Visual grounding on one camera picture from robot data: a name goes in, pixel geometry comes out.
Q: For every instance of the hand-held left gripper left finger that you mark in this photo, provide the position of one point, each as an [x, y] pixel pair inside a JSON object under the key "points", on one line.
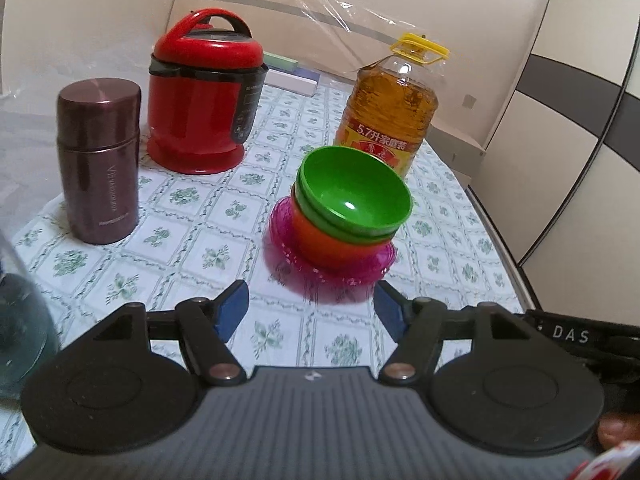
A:
{"points": [[232, 305]]}

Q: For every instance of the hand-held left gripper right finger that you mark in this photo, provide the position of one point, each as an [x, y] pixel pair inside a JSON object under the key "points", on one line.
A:
{"points": [[387, 307]]}

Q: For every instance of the pink translucent fruit bowl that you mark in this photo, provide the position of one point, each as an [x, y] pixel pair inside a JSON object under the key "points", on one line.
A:
{"points": [[284, 247]]}

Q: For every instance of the orange plastic bowl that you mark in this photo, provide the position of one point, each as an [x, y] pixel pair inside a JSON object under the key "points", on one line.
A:
{"points": [[325, 249]]}

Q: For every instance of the green plastic bowl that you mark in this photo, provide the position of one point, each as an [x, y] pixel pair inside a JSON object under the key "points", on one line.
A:
{"points": [[306, 206], [360, 185]]}

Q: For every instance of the person's right hand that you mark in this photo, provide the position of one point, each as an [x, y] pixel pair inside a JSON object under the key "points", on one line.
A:
{"points": [[620, 432]]}

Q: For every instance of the green floral tablecloth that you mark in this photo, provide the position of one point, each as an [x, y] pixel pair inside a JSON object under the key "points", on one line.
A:
{"points": [[200, 220]]}

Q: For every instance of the red white cloth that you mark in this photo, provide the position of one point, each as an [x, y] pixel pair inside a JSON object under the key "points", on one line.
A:
{"points": [[615, 462]]}

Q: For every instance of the red electric pressure cooker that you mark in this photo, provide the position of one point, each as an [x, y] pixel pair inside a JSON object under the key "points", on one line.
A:
{"points": [[200, 110]]}

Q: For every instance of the maroon metal food flask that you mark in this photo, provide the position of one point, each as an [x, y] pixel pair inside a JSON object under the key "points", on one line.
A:
{"points": [[97, 160]]}

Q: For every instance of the large cooking oil bottle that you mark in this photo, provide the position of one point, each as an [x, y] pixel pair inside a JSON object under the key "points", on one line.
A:
{"points": [[385, 105]]}

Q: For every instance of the clear glass jar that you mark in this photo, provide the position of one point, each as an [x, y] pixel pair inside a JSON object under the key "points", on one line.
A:
{"points": [[25, 330]]}

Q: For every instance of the flat white box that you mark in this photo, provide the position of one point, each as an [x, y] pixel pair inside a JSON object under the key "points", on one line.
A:
{"points": [[292, 83]]}

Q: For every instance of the white grey wardrobe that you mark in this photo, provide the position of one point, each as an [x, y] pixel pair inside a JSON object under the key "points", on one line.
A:
{"points": [[575, 110]]}

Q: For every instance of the flat green box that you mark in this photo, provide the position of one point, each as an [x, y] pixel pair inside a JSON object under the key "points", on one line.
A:
{"points": [[280, 60]]}

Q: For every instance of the clear plastic sheet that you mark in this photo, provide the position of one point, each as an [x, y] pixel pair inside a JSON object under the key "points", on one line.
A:
{"points": [[320, 15]]}

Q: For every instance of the white wall socket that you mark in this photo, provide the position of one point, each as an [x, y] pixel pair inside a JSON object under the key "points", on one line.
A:
{"points": [[470, 101]]}

